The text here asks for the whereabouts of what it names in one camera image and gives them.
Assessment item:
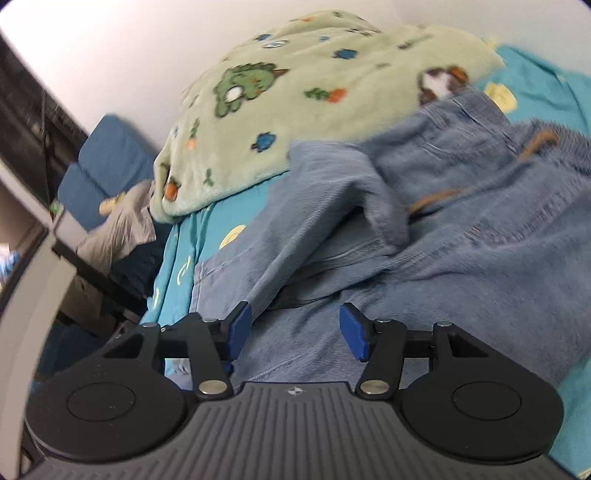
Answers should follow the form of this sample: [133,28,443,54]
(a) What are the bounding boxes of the light blue denim jeans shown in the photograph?
[187,87,591,388]

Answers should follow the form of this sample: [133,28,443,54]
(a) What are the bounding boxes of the teal patterned bed sheet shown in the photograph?
[138,43,591,478]

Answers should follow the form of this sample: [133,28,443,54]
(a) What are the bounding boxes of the blue quilted folding mattress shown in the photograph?
[57,114,157,231]

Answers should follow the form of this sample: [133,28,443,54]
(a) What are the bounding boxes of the grey cloth on chair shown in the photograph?
[76,180,156,275]

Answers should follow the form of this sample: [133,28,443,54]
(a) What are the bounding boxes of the white and black desk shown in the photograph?
[1,163,85,479]

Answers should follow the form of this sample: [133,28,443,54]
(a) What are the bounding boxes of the green cartoon fleece blanket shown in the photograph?
[149,11,503,223]

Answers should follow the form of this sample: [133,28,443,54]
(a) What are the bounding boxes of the dark barred window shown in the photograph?
[0,42,87,205]

